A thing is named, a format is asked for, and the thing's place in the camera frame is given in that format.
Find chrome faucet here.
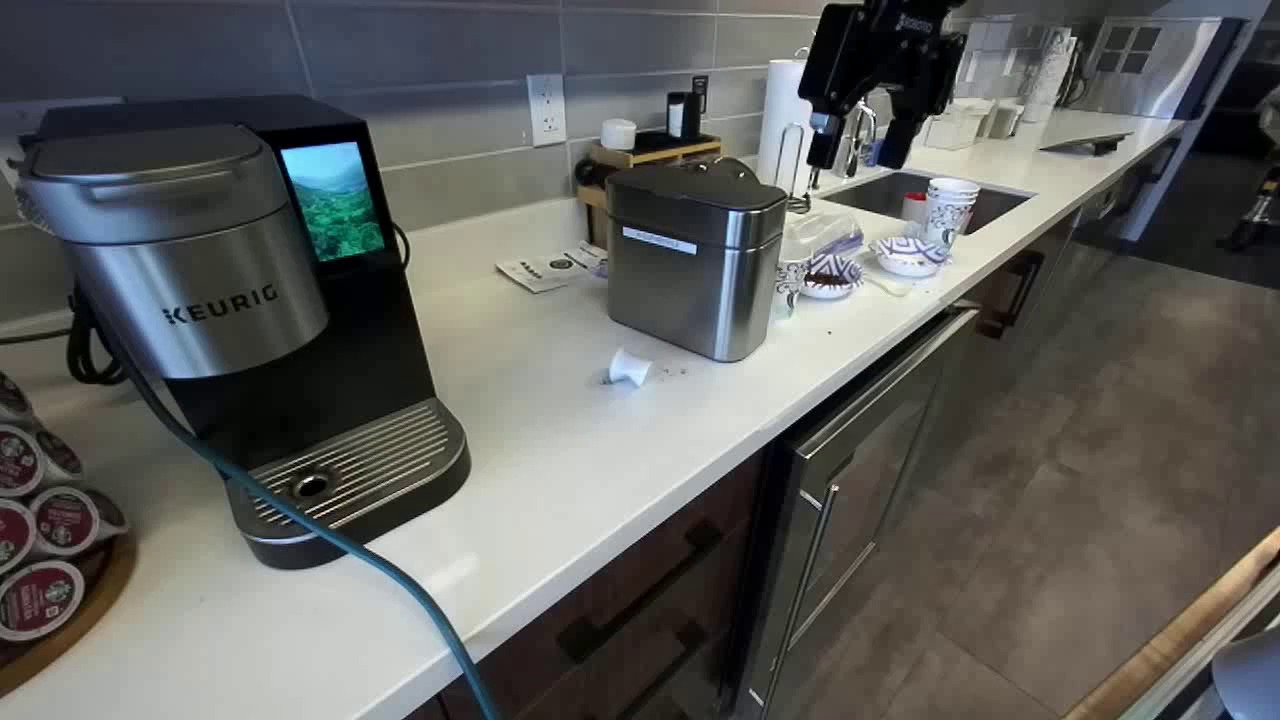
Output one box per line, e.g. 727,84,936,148
837,87,894,180

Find black silver Keurig coffee machine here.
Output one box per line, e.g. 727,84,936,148
11,92,476,574

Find clear plastic container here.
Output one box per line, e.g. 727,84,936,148
922,92,1032,157

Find black cabinet handle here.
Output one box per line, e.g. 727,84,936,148
975,249,1051,342

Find white wall outlet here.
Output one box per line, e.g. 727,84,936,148
525,74,572,154

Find flat black tablet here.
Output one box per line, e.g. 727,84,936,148
1034,129,1130,159

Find wooden counter organizer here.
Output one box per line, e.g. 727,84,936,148
572,129,731,252

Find small black box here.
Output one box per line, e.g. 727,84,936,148
661,87,709,143

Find metal paper towel holder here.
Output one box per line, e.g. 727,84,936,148
771,121,816,220

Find white paper towel roll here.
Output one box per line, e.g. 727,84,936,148
757,56,821,200

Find black drawer handle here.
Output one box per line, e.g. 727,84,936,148
607,615,711,720
556,515,727,669

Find grey round object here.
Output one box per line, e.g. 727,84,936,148
1209,624,1280,720

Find stainless steel dishwasher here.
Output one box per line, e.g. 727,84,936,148
736,304,982,720

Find black power cord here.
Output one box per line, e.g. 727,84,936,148
61,285,130,394

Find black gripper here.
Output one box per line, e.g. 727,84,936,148
795,0,966,178

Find white coffee pod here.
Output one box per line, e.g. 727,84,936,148
600,348,657,394

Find silver stainless steel bin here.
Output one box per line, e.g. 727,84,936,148
604,157,790,367

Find wooden rail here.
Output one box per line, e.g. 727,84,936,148
1064,523,1280,720

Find white background appliance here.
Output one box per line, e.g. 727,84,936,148
1077,11,1252,129

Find dark counter sink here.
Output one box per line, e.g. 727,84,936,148
821,167,1034,242

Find wooden coffee pod carousel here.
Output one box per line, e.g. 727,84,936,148
0,532,143,701

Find red lid coffee pod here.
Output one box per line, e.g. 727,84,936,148
28,485,130,560
0,422,86,502
0,496,39,580
0,556,93,650

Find blue white patterned plate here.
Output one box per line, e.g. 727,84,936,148
873,234,948,285

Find clear plastic zip bag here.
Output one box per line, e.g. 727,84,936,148
775,214,873,274

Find patterned plate with coffee grounds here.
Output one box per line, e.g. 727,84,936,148
795,252,869,304

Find teal cable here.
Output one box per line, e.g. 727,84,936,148
105,345,509,720

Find white paper packet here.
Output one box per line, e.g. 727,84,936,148
556,242,615,280
493,252,576,302

